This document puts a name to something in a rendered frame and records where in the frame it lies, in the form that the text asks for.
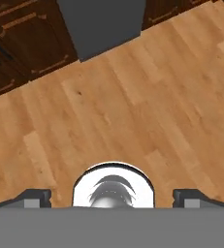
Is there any dark wooden cupboard run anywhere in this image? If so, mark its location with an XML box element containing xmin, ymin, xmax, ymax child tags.
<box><xmin>0</xmin><ymin>0</ymin><xmax>80</xmax><ymax>102</ymax></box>
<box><xmin>141</xmin><ymin>0</ymin><xmax>224</xmax><ymax>32</ymax></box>

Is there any grey appliance front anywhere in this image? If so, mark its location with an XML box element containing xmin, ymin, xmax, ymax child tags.
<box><xmin>56</xmin><ymin>0</ymin><xmax>147</xmax><ymax>63</ymax></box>

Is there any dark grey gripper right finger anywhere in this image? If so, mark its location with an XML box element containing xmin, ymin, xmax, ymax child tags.
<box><xmin>172</xmin><ymin>188</ymin><xmax>224</xmax><ymax>208</ymax></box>

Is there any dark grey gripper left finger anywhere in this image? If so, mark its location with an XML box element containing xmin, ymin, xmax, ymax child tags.
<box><xmin>0</xmin><ymin>188</ymin><xmax>52</xmax><ymax>208</ymax></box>

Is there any white and black round object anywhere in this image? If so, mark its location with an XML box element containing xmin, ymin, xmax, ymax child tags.
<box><xmin>72</xmin><ymin>161</ymin><xmax>156</xmax><ymax>209</ymax></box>

